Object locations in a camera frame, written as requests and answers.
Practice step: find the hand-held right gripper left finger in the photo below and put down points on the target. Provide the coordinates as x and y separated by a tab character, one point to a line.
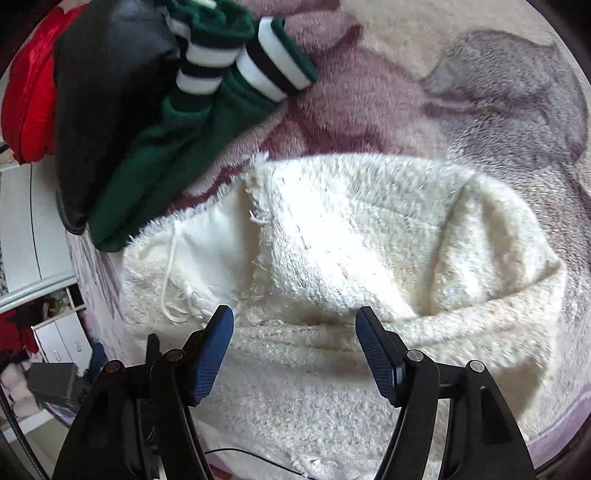
211	353

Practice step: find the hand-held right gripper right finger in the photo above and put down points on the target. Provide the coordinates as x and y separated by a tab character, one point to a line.
379	357

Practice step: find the white fluffy garment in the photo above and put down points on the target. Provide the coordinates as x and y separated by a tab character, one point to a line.
351	240

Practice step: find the white drawer cabinet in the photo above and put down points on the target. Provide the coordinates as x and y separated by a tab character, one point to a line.
60	337

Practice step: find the grey box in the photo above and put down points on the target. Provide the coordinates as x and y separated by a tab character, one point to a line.
53	383

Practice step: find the white wardrobe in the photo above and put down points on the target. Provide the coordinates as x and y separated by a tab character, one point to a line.
23	230

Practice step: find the green striped sweater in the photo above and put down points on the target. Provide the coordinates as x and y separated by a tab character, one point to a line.
184	124

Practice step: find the floral plush blanket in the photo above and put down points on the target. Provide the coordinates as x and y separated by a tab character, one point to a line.
415	78

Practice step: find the black leather jacket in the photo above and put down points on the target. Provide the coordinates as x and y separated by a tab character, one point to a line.
101	92

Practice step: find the red puffer jacket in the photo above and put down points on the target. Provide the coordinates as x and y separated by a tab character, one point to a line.
32	87

